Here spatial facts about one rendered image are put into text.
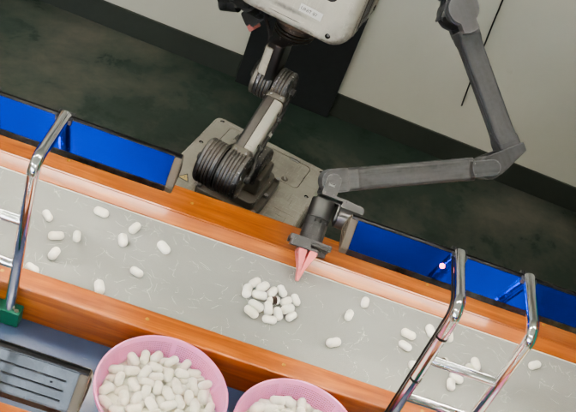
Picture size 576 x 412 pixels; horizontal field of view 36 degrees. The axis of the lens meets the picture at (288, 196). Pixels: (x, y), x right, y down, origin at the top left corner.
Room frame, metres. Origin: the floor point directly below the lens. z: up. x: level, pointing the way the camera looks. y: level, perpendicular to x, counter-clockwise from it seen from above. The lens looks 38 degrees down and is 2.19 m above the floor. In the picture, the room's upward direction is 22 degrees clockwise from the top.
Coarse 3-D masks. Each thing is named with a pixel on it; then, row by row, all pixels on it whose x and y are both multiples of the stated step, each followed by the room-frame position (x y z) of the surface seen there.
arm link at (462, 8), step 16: (448, 0) 2.04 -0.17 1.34; (464, 0) 2.04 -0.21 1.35; (448, 16) 2.02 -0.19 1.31; (464, 16) 2.02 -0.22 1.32; (464, 32) 2.00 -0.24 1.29; (480, 32) 2.03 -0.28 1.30; (464, 48) 2.00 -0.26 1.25; (480, 48) 2.02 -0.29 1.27; (464, 64) 2.01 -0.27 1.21; (480, 64) 1.99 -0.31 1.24; (480, 80) 1.97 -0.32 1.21; (480, 96) 1.96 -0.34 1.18; (496, 96) 1.97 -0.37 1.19; (496, 112) 1.94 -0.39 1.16; (496, 128) 1.92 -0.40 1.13; (512, 128) 1.93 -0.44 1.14; (496, 144) 1.91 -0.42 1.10; (512, 144) 1.91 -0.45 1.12; (512, 160) 1.88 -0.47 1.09; (496, 176) 1.85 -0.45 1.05
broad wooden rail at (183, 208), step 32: (0, 160) 1.56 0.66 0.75; (64, 160) 1.63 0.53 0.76; (96, 192) 1.58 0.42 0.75; (128, 192) 1.61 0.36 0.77; (160, 192) 1.66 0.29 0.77; (192, 192) 1.70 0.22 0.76; (192, 224) 1.61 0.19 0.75; (224, 224) 1.63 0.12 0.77; (256, 224) 1.68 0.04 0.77; (288, 224) 1.73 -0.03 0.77; (288, 256) 1.63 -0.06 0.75; (384, 288) 1.65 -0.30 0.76; (416, 288) 1.69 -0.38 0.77; (480, 320) 1.68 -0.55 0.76; (512, 320) 1.72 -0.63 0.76; (544, 352) 1.68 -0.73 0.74
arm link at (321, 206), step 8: (312, 200) 1.70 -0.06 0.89; (320, 200) 1.69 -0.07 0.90; (328, 200) 1.70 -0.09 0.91; (312, 208) 1.68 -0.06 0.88; (320, 208) 1.68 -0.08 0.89; (328, 208) 1.69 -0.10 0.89; (336, 208) 1.71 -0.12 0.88; (320, 216) 1.66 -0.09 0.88; (328, 216) 1.68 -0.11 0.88; (336, 216) 1.69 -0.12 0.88
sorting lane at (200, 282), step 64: (0, 192) 1.47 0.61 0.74; (64, 192) 1.55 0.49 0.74; (64, 256) 1.36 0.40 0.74; (128, 256) 1.44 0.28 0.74; (192, 256) 1.52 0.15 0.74; (256, 256) 1.60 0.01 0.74; (192, 320) 1.33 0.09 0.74; (256, 320) 1.41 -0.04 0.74; (320, 320) 1.48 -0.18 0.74; (384, 320) 1.57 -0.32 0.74; (384, 384) 1.38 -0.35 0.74; (512, 384) 1.53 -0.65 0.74
